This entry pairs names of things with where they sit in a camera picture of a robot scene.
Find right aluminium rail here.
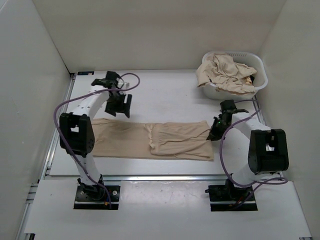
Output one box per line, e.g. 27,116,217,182
252,95,284,178

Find beige trousers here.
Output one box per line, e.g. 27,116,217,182
92,118,214,161

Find white laundry basket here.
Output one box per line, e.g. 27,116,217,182
196,51,268,100

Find beige clothes pile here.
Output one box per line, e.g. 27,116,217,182
195,52,257,95

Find front aluminium rail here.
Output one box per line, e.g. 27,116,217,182
103,174,227,182

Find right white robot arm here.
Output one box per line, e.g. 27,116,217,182
207,100,289,200

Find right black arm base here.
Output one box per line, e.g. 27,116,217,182
205,179,258,212

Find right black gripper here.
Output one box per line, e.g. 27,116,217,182
207,116,233,142

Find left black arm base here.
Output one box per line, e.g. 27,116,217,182
73,178,121,210

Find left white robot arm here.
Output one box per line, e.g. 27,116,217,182
53,71,132,202

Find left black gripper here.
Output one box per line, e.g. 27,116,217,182
104,92,132,118

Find black corner label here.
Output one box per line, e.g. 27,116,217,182
77,71,95,76

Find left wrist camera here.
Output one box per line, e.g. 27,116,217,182
117,80,130,89

